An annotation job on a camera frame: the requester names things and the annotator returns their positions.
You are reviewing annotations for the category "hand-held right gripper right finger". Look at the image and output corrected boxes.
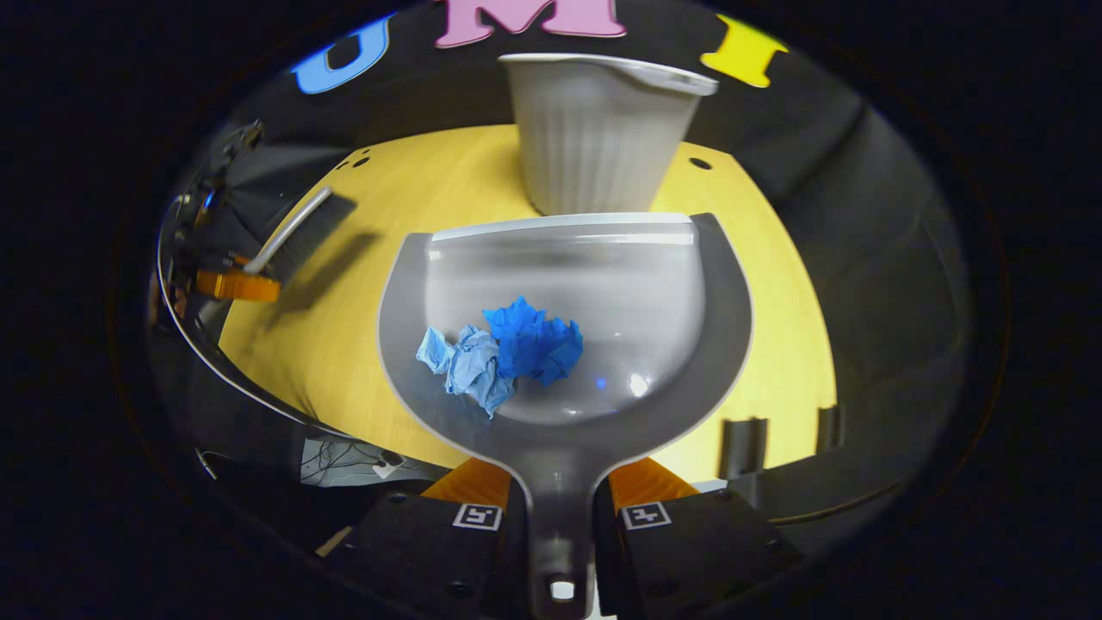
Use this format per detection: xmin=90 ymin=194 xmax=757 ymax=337
xmin=594 ymin=456 xmax=806 ymax=620

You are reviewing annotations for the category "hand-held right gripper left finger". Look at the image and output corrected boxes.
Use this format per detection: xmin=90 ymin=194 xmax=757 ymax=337
xmin=331 ymin=456 xmax=528 ymax=620

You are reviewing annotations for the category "small grey broom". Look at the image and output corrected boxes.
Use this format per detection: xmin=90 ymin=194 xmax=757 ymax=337
xmin=244 ymin=185 xmax=358 ymax=285

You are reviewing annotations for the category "light blue paper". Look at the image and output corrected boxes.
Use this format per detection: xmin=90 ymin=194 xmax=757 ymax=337
xmin=416 ymin=325 xmax=517 ymax=419

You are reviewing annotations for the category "dark blue paper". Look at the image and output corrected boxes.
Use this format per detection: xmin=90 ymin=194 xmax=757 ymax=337
xmin=482 ymin=296 xmax=585 ymax=387

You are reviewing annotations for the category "grey dustpan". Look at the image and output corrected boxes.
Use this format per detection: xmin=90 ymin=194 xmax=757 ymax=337
xmin=376 ymin=211 xmax=756 ymax=620

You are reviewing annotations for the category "white ribbed garbage bin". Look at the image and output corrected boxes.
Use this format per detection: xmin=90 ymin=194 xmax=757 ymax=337
xmin=498 ymin=53 xmax=720 ymax=217

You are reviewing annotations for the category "wooden desktop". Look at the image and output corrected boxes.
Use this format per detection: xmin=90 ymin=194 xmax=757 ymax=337
xmin=218 ymin=125 xmax=838 ymax=483

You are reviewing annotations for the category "black desk edge bracket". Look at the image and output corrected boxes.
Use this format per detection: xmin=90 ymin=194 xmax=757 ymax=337
xmin=815 ymin=404 xmax=845 ymax=454
xmin=719 ymin=417 xmax=769 ymax=480

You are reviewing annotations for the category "black floor cable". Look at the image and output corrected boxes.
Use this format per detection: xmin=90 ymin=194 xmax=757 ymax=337
xmin=306 ymin=439 xmax=406 ymax=485

